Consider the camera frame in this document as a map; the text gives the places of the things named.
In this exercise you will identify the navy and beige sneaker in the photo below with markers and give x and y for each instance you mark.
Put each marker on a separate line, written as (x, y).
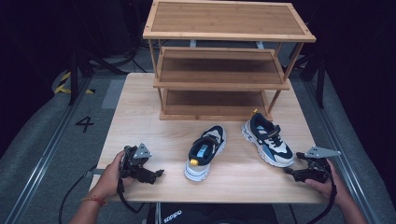
(204, 151)
(271, 141)

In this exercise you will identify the person's left hand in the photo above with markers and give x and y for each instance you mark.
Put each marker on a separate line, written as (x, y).
(109, 180)

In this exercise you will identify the person's black clothing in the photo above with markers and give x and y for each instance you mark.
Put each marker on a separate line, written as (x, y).
(214, 214)

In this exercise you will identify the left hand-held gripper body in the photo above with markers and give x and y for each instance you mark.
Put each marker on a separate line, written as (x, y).
(138, 154)

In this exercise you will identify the black metal stand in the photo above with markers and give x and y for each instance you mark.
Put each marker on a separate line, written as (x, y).
(320, 81)
(74, 77)

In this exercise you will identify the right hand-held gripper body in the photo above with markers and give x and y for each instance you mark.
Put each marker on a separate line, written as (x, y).
(320, 166)

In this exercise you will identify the grey metal floor rail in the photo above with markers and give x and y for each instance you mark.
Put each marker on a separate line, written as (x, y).
(345, 146)
(46, 152)

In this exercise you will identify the yellow and black floor tape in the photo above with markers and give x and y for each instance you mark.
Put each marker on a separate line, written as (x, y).
(63, 85)

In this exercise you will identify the person's right hand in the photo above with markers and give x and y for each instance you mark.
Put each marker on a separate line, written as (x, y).
(336, 188)

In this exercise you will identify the wooden three-tier shoe rack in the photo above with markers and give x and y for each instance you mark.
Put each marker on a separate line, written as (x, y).
(227, 18)

